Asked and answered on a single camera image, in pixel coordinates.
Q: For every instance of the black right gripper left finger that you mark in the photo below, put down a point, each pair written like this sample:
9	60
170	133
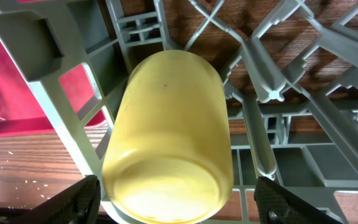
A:
77	204

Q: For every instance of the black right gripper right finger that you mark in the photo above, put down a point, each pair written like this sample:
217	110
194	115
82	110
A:
276	204

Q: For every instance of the yellow plastic cup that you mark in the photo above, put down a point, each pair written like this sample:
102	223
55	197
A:
169	157

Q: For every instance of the grey dishwasher rack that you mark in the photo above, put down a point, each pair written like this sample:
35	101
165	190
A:
290	73

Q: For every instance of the red plastic tray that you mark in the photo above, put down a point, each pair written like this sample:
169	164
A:
49	77

